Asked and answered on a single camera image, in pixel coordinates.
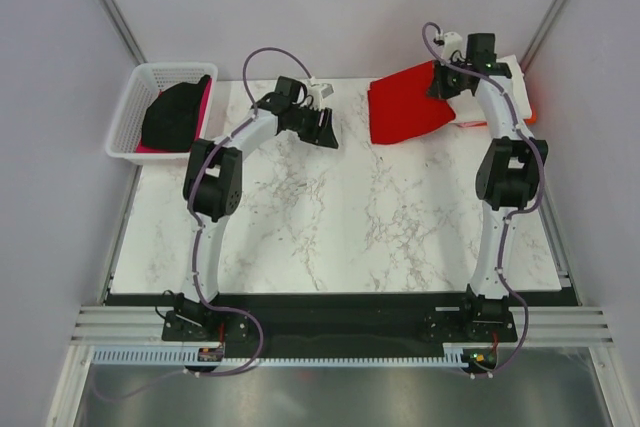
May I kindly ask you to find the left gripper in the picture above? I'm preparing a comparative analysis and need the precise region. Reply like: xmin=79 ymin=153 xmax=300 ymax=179
xmin=290 ymin=105 xmax=338 ymax=151

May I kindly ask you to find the red t-shirt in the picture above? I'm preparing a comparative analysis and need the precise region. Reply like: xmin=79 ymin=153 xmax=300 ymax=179
xmin=367 ymin=61 xmax=456 ymax=145

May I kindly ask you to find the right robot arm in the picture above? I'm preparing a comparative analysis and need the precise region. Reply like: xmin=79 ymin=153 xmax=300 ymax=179
xmin=424 ymin=28 xmax=548 ymax=341

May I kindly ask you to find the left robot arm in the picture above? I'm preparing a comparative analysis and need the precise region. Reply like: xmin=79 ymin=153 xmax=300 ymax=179
xmin=162 ymin=76 xmax=339 ymax=342

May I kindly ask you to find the folded white t-shirt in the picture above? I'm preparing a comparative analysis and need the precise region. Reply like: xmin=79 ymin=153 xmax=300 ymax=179
xmin=447 ymin=55 xmax=537 ymax=127

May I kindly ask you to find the folded orange t-shirt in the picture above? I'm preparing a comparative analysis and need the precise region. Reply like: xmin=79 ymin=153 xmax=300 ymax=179
xmin=459 ymin=105 xmax=539 ymax=128

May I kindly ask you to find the pink t-shirt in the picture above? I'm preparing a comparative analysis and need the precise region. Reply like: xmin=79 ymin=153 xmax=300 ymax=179
xmin=135 ymin=77 xmax=214 ymax=154

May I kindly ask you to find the black t-shirt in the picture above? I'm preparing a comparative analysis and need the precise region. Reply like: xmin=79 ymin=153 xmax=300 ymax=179
xmin=140 ymin=74 xmax=212 ymax=152

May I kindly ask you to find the white plastic basket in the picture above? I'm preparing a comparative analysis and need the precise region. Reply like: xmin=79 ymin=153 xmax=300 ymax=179
xmin=105 ymin=62 xmax=224 ymax=166

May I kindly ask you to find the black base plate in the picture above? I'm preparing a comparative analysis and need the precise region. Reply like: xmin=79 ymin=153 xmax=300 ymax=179
xmin=160 ymin=291 xmax=521 ymax=366

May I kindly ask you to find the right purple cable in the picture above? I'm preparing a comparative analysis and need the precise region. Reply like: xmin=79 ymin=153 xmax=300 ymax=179
xmin=422 ymin=21 xmax=546 ymax=379

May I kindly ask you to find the white slotted cable duct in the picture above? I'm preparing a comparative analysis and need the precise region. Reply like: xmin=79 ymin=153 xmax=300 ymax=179
xmin=91 ymin=345 xmax=496 ymax=368

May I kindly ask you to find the aluminium rail frame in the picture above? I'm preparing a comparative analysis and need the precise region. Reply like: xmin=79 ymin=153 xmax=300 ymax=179
xmin=49 ymin=210 xmax=634 ymax=426

